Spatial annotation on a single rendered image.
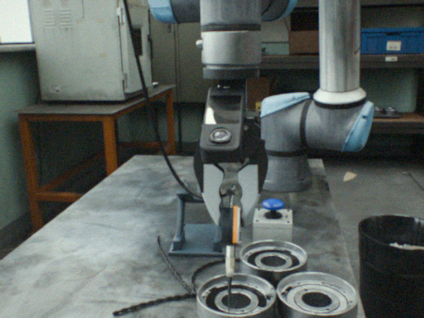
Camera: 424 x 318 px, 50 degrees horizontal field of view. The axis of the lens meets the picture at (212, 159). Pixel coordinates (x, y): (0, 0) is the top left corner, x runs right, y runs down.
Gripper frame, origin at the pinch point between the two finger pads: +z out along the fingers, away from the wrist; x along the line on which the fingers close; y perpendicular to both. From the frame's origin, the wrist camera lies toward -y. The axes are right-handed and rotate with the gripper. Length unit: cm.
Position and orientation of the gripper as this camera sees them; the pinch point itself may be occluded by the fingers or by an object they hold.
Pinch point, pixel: (231, 219)
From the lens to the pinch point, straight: 61.7
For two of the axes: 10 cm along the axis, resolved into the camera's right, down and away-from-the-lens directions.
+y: 1.1, -2.6, 9.6
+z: 0.2, 9.7, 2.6
